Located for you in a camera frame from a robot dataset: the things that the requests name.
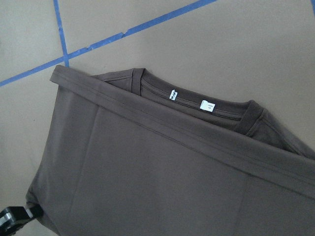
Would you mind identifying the dark brown t-shirt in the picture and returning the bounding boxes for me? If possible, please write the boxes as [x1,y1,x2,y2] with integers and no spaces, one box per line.
[26,65,315,236]

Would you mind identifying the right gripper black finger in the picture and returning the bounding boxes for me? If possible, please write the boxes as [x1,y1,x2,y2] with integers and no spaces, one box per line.
[0,205,43,236]

